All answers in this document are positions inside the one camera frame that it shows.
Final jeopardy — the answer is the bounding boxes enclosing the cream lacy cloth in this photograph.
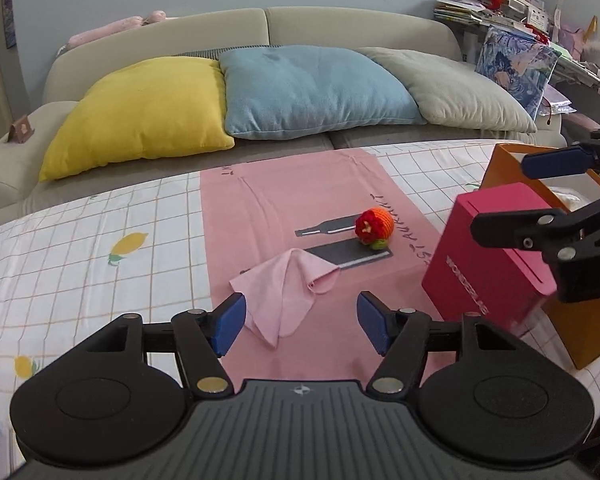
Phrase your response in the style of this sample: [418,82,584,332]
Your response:
[550,186,582,212]

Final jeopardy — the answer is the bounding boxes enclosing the beige sofa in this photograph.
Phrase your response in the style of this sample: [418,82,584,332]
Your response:
[0,7,566,221]

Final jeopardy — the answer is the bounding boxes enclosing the pink towel cloth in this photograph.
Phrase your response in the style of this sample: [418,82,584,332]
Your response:
[229,248,342,348]

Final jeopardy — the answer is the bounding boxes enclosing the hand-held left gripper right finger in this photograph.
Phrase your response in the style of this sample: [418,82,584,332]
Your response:
[356,290,524,397]

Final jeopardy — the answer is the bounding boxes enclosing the stack of books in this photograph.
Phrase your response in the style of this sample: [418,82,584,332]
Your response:
[434,0,487,24]

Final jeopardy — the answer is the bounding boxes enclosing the small brown holder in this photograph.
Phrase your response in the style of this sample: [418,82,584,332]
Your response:
[7,116,36,144]

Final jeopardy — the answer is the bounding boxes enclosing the orange red crochet flower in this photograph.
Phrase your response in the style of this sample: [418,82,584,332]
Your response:
[354,208,395,251]

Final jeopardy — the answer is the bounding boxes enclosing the beige pillow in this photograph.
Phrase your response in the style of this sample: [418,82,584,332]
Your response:
[357,46,538,134]

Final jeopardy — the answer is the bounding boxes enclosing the white desk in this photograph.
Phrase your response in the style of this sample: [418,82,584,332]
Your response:
[545,45,600,92]

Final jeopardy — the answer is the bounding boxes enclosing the loose papers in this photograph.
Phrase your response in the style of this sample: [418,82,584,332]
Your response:
[540,85,579,117]

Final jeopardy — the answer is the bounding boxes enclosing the yellow pillow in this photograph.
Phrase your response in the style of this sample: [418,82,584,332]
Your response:
[39,56,236,182]

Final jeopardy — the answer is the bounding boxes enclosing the grey blanket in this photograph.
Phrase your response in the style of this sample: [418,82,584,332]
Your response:
[172,44,281,59]

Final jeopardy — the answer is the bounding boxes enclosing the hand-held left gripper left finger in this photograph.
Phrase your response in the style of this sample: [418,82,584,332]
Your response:
[77,292,247,400]

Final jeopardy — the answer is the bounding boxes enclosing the pink plush toy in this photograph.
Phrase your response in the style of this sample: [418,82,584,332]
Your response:
[67,10,167,51]

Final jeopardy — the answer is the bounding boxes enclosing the checked lemon print tablecloth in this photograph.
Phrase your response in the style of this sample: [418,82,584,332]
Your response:
[0,137,600,466]

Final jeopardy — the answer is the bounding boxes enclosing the blue pillow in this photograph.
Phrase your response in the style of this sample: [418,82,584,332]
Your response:
[218,45,427,141]

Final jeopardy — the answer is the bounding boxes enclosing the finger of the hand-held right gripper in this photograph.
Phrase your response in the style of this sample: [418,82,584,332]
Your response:
[521,127,600,180]
[470,192,600,256]

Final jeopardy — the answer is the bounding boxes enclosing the orange cardboard box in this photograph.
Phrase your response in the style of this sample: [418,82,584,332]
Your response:
[477,143,600,371]

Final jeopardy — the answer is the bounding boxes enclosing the blue printed cushion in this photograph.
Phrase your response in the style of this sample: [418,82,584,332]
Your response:
[475,27,563,118]

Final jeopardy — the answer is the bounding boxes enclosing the pink table mat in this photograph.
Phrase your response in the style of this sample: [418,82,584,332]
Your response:
[200,146,443,383]

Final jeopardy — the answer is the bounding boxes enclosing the red box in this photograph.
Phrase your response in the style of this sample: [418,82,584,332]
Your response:
[421,182,583,335]

